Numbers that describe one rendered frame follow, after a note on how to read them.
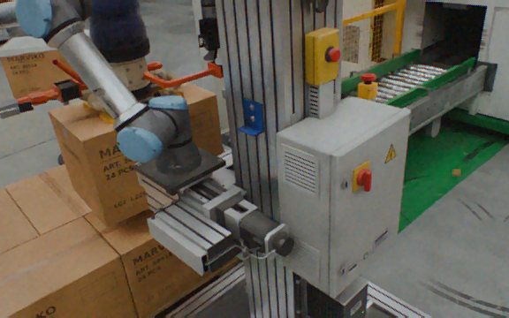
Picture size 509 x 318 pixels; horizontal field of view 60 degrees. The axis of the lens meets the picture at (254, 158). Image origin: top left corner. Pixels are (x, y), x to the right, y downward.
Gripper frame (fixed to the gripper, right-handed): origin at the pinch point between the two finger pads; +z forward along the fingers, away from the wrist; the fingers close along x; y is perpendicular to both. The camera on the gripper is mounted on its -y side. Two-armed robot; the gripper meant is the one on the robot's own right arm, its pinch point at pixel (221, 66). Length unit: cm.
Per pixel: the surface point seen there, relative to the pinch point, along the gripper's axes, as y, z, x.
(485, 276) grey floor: -97, 118, 83
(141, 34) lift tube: 24.1, -15.0, -17.2
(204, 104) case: 6.3, 16.3, -6.1
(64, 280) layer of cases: 80, 68, -4
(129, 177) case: 45, 37, -6
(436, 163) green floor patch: -183, 117, 4
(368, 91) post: -64, 22, 26
